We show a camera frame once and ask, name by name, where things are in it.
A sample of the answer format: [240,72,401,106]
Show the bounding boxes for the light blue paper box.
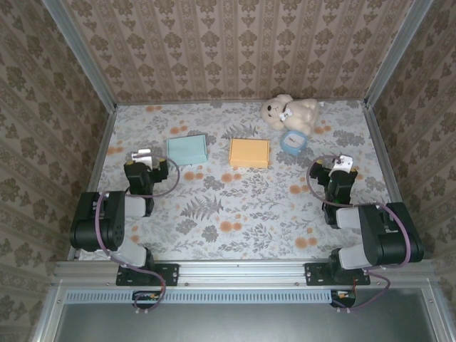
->
[166,133,209,167]

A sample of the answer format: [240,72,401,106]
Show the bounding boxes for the orange paper box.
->
[229,138,271,169]

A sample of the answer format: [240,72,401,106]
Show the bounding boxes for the cream teddy bear plush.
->
[259,93,321,137]

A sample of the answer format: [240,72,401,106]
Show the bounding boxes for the floral table mat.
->
[76,100,416,261]

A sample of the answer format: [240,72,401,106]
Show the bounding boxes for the black controller board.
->
[132,290,162,309]
[330,289,358,309]

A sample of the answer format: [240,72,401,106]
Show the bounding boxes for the grey metal sheet panel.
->
[53,302,439,342]

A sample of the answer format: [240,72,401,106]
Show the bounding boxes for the aluminium table side rail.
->
[366,102,421,259]
[69,106,118,261]

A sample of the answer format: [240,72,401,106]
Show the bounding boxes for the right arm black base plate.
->
[304,262,371,286]

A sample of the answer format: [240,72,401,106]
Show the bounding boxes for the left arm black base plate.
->
[115,262,180,286]

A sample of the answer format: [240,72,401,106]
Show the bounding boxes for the aluminium frame post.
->
[365,0,434,108]
[41,0,118,113]

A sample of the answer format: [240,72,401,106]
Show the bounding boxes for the aluminium mounting rail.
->
[53,259,439,288]

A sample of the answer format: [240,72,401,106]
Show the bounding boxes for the white slotted cable duct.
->
[66,289,357,304]

